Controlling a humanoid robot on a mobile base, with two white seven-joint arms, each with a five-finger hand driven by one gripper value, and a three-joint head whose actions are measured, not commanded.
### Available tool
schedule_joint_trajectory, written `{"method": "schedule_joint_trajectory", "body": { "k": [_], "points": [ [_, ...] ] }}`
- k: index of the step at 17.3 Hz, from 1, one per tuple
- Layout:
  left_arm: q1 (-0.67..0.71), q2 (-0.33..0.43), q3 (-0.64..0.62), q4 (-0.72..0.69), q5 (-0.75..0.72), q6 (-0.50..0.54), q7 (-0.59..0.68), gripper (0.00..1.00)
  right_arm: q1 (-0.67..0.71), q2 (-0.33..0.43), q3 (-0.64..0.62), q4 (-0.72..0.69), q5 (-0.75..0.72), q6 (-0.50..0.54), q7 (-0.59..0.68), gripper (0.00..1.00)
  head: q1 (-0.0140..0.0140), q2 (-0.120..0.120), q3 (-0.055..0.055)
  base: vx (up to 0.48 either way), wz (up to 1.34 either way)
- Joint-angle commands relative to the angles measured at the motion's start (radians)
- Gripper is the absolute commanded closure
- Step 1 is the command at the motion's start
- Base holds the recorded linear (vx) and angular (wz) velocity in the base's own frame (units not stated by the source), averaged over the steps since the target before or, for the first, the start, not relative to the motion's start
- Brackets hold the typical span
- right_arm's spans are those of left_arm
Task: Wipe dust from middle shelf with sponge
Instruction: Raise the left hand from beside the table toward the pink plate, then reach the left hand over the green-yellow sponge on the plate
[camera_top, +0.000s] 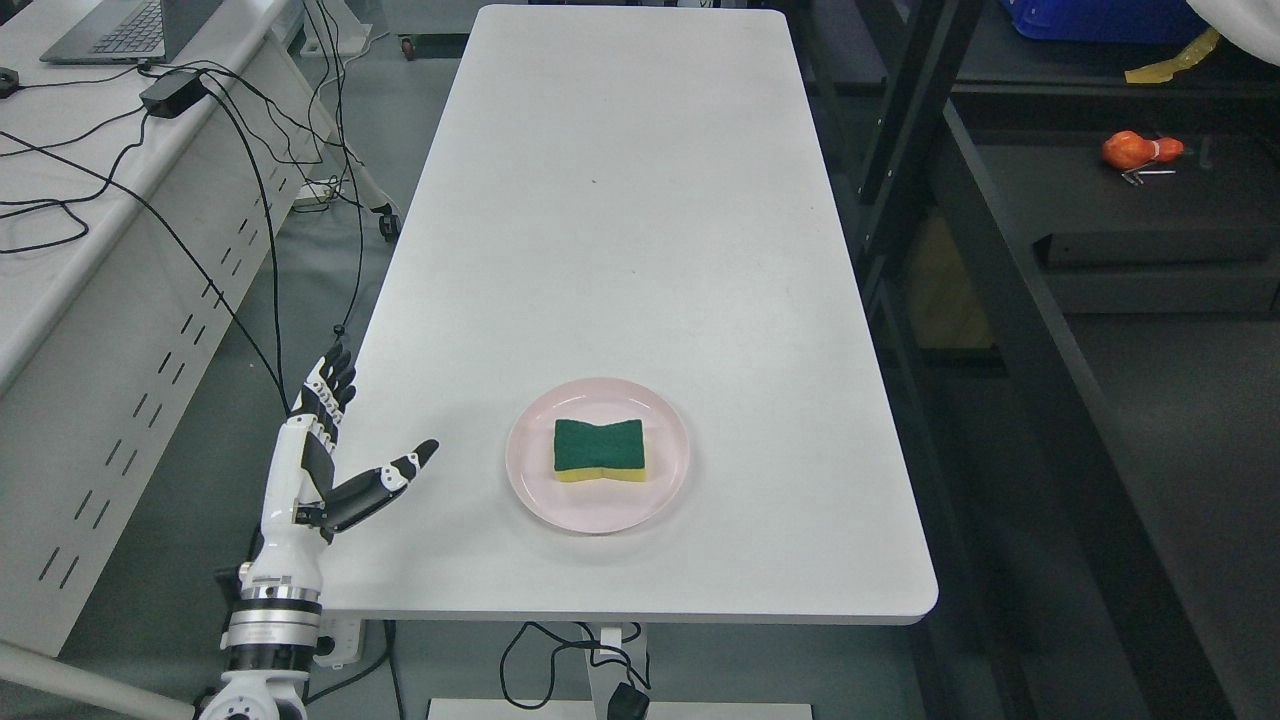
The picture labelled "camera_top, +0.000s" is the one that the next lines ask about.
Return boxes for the black metal shelf rack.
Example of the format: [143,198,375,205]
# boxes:
[782,1,1277,719]

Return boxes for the blue plastic bin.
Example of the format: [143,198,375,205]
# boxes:
[997,1,1208,45]

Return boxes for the green yellow sponge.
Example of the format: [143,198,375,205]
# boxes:
[553,418,646,483]

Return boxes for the black plug under table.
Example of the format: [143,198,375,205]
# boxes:
[605,683,652,720]

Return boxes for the orange toy object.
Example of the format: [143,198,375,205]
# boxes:
[1101,129,1185,170]

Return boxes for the pink round plate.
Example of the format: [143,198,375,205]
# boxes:
[506,377,692,536]

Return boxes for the white table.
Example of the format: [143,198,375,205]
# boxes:
[323,5,938,719]

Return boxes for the black power adapter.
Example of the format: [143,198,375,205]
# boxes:
[140,69,209,119]

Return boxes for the white side desk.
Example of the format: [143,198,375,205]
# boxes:
[1,1,337,657]

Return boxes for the yellow tape strip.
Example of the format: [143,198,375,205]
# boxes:
[1124,27,1221,85]

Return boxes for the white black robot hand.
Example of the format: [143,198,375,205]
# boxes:
[239,342,439,601]

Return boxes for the black cable on desk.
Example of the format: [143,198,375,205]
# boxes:
[0,61,301,416]

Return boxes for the grey laptop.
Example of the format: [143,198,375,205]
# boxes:
[38,1,221,65]

